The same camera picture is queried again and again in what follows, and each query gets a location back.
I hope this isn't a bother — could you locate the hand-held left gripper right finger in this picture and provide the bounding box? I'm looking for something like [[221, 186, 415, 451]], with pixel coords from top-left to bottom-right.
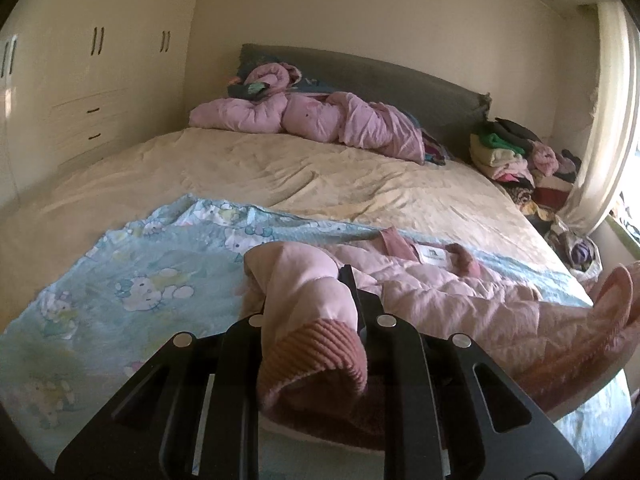
[[339, 264, 585, 480]]

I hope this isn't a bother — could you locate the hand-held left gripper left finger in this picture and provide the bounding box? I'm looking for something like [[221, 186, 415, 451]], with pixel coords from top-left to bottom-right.
[[55, 314, 267, 480]]

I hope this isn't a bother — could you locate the pink quilted jacket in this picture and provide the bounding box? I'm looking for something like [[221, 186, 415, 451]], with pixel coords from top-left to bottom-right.
[[242, 226, 640, 450]]

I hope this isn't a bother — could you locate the pile of folded clothes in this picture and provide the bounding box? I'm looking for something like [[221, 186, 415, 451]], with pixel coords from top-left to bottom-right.
[[469, 116, 603, 283]]

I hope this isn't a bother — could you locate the light blue printed blanket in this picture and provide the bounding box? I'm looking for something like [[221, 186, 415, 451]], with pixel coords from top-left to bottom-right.
[[0, 194, 632, 480]]

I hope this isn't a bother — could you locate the bed with beige sheet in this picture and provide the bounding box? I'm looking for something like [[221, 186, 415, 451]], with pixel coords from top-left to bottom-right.
[[0, 126, 596, 333]]

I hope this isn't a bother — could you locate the multicoloured cloth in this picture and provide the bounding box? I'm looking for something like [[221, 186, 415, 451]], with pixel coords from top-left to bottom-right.
[[421, 129, 451, 167]]

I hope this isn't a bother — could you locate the crumpled pink puffer jacket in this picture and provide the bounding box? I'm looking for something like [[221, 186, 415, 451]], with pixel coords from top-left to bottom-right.
[[188, 62, 427, 164]]

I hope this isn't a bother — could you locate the dark teal cloth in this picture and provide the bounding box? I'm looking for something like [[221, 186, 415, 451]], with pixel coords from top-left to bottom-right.
[[226, 79, 272, 102]]

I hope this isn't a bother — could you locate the grey padded headboard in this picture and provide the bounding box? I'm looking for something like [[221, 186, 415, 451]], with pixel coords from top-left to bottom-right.
[[237, 42, 493, 163]]

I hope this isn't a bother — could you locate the white curtain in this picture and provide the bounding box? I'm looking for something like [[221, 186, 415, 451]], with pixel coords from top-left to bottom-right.
[[554, 1, 640, 237]]

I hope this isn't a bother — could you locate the cream built-in wardrobe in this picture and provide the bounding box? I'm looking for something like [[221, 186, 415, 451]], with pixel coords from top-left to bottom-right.
[[0, 0, 207, 206]]

